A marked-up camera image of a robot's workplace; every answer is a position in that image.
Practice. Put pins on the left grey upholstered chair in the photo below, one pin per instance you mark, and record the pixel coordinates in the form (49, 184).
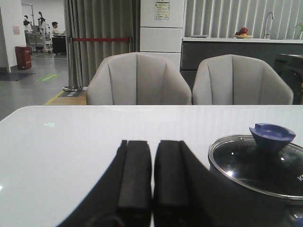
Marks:
(138, 79)

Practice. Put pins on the chrome barrier post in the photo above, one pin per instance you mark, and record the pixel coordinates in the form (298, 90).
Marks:
(73, 85)

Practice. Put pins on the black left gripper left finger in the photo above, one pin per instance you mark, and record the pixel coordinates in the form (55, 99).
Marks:
(122, 197)

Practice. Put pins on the red barrier belt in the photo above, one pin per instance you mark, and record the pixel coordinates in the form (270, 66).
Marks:
(126, 39)

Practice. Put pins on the chrome kitchen faucet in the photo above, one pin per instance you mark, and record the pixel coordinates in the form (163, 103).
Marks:
(269, 18)

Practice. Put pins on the grey upholstered chair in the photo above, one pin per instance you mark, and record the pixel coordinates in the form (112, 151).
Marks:
(138, 79)
(239, 80)

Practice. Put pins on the red waste bin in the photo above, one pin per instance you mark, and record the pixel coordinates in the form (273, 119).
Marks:
(23, 57)

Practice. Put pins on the white cabinet column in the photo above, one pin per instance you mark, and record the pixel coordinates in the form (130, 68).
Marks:
(161, 28)

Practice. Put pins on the grey curtain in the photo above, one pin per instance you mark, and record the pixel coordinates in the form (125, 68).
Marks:
(100, 19)

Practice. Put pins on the right grey upholstered chair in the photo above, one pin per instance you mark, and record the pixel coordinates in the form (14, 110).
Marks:
(239, 80)

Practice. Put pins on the dark blue saucepan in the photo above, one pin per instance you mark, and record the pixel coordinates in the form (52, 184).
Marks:
(254, 209)

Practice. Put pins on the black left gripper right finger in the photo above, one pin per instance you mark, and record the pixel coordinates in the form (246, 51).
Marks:
(186, 194)

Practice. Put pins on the fruit plate on counter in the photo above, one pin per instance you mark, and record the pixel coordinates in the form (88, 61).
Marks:
(242, 33)

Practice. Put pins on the grey kitchen counter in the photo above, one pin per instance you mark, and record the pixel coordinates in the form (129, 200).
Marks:
(194, 50)

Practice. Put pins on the dark washing machine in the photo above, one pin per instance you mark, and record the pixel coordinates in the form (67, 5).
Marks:
(290, 73)

